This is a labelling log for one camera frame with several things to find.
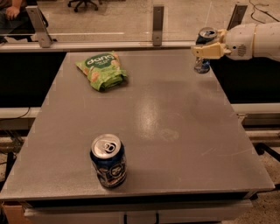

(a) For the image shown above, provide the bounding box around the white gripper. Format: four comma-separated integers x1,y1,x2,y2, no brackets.
192,24,256,60

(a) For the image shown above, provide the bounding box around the slim blue redbull can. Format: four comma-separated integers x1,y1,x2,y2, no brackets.
194,27,217,74

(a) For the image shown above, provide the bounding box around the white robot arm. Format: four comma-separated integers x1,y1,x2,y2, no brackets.
192,22,280,61

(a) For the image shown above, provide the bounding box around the green rice chip bag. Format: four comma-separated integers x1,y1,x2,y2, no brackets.
75,52,127,92

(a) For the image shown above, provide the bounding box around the blue pepsi can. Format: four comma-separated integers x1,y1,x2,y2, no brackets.
90,134,127,188

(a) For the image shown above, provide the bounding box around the black office chair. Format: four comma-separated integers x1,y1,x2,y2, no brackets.
67,0,99,13

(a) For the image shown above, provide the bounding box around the seated person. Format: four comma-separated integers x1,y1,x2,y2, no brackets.
0,0,37,43

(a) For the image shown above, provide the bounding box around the cardboard box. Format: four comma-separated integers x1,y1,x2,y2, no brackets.
2,202,33,224

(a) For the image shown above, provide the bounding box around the right metal bracket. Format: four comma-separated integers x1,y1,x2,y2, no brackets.
227,3,248,31

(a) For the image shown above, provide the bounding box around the metal bracket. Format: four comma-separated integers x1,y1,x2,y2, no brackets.
152,5,165,46
26,5,53,48
227,3,248,31

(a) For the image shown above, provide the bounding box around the black floor cable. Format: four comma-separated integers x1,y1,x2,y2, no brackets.
248,0,277,24

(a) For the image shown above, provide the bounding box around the middle metal bracket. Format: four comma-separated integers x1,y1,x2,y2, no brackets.
152,5,165,46

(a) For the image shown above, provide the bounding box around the left metal bracket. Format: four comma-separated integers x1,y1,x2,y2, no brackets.
26,5,53,48

